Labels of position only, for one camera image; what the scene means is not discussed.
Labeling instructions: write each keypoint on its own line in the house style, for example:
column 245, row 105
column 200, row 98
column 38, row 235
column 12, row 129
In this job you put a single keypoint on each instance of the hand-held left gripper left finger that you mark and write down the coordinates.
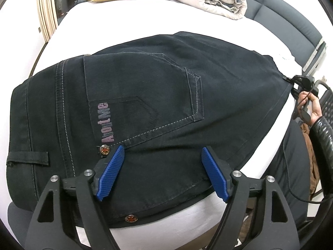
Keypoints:
column 110, row 172

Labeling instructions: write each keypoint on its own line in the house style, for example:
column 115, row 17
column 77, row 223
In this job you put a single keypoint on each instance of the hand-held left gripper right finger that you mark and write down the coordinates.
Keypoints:
column 214, row 172

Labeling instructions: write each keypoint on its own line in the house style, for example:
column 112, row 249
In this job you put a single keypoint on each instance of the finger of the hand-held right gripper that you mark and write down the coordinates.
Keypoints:
column 288, row 79

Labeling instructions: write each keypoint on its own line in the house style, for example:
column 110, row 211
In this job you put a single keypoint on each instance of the black denim pants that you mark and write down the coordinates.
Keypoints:
column 156, row 83

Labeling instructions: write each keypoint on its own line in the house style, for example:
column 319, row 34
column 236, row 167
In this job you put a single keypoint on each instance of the person's right forearm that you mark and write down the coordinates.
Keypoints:
column 322, row 145

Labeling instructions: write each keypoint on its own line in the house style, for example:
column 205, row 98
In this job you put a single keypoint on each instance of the person's right hand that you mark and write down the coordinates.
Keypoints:
column 314, row 108

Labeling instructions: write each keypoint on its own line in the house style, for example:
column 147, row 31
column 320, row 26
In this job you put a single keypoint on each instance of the black mesh chair back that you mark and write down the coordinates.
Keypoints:
column 326, row 104

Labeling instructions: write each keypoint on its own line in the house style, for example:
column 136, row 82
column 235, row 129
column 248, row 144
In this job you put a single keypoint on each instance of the dark grey upholstered headboard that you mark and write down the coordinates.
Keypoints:
column 286, row 20

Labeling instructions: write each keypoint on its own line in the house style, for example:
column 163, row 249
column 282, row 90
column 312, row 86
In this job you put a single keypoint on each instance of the person's brown garment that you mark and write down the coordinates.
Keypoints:
column 311, row 156

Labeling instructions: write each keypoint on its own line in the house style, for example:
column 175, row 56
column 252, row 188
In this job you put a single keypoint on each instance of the person's dark grey clothing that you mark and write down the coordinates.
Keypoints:
column 288, row 166

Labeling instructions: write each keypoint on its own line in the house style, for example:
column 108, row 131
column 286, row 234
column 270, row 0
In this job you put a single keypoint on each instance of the dark grey bed base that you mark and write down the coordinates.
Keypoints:
column 18, row 218

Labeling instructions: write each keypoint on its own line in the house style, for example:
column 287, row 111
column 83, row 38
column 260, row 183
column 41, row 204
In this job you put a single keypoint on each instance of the white sheeted bed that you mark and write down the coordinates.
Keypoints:
column 104, row 26

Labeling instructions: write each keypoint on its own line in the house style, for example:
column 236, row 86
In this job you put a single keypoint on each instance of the beige curtain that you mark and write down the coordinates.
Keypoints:
column 46, row 10

